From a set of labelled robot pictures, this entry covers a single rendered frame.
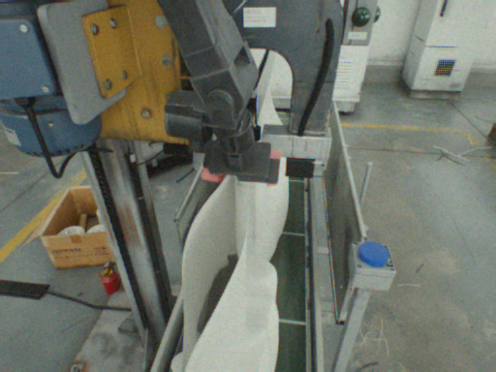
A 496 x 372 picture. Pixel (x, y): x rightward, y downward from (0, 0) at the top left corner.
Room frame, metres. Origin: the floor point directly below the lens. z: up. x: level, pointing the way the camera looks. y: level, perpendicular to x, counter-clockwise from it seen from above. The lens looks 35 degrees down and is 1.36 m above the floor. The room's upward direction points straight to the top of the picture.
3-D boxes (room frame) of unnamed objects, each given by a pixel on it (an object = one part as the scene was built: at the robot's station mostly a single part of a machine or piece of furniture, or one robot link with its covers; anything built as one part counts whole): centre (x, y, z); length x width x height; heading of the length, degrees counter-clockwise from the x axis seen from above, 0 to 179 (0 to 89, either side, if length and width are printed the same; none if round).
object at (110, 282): (1.03, 0.68, 0.12); 0.15 x 0.08 x 0.23; 172
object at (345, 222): (1.17, -0.39, 0.54); 1.05 x 0.02 x 0.41; 172
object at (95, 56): (0.60, 0.25, 1.23); 0.28 x 0.07 x 0.16; 172
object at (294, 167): (0.63, -0.13, 0.98); 0.09 x 0.05 x 0.05; 82
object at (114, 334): (0.83, 0.48, 0.10); 0.50 x 0.42 x 0.20; 172
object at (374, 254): (0.49, -0.27, 0.84); 0.06 x 0.06 x 0.02
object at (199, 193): (1.24, 0.14, 0.54); 1.05 x 0.02 x 0.41; 172
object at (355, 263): (0.49, -0.27, 0.81); 0.08 x 0.08 x 0.06; 82
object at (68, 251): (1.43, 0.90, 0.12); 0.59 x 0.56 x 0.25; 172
